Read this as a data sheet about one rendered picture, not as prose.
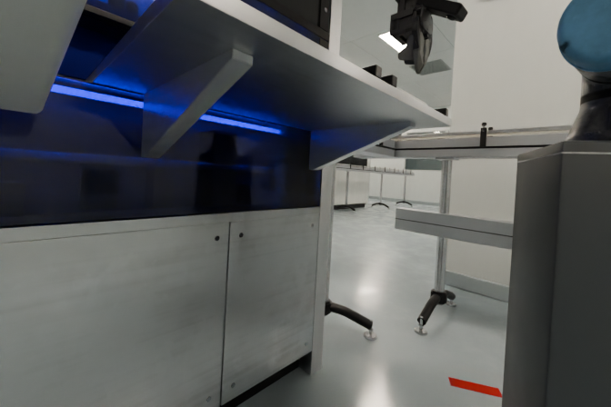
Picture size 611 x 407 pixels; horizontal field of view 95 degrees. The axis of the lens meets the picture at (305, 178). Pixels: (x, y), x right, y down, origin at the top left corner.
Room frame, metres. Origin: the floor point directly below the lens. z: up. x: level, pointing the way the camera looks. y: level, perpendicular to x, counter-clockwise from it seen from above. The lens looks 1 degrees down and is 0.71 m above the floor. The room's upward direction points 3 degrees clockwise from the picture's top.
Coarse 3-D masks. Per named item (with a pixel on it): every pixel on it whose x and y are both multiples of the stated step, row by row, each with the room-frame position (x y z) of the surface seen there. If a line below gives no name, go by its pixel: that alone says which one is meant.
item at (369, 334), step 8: (328, 304) 1.25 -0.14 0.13; (336, 304) 1.27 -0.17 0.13; (328, 312) 1.25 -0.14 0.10; (336, 312) 1.26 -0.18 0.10; (344, 312) 1.25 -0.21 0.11; (352, 312) 1.25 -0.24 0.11; (352, 320) 1.25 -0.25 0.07; (360, 320) 1.24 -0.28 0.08; (368, 320) 1.24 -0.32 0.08; (368, 328) 1.23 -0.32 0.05; (368, 336) 1.23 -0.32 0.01; (376, 336) 1.24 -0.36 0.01
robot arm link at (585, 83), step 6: (582, 78) 0.53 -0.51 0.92; (582, 84) 0.53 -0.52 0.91; (588, 84) 0.51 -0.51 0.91; (594, 84) 0.50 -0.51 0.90; (600, 84) 0.49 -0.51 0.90; (606, 84) 0.48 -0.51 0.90; (582, 90) 0.53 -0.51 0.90; (588, 90) 0.51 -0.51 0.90; (594, 90) 0.50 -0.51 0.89; (582, 96) 0.53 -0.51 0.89
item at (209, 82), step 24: (192, 72) 0.42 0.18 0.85; (216, 72) 0.36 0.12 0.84; (240, 72) 0.37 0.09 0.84; (144, 96) 0.57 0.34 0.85; (168, 96) 0.48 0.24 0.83; (192, 96) 0.41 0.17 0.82; (216, 96) 0.41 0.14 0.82; (144, 120) 0.57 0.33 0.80; (168, 120) 0.47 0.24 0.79; (192, 120) 0.46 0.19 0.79; (144, 144) 0.56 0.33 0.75; (168, 144) 0.53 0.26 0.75
